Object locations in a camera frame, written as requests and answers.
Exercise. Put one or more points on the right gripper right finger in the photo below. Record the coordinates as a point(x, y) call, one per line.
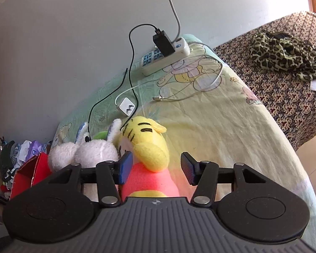
point(204, 176)

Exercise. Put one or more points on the green plush toy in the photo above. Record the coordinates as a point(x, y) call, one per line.
point(101, 135)

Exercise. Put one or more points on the white bunny plush toy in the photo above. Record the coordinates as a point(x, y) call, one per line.
point(84, 151)

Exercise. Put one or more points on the cartoon print bed sheet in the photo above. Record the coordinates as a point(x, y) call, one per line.
point(209, 112)

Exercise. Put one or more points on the yellow tiger plush toy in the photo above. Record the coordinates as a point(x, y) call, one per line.
point(149, 176)

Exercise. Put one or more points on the red cardboard box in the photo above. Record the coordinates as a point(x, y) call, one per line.
point(30, 174)

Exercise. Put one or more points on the white power strip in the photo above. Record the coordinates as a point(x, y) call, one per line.
point(155, 61)

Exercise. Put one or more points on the black power adapter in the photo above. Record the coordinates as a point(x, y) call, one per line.
point(163, 43)

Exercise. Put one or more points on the green striped garment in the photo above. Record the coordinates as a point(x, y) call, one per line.
point(9, 156)

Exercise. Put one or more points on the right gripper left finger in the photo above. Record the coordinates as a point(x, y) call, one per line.
point(112, 173)

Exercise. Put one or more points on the leopard print cloth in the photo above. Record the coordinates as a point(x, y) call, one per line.
point(281, 52)

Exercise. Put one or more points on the brown patterned blanket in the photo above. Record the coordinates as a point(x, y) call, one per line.
point(291, 101)

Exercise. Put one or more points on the purple tissue pack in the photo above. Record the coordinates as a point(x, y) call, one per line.
point(35, 148)

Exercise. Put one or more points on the white USB charger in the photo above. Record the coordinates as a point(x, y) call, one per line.
point(127, 107)

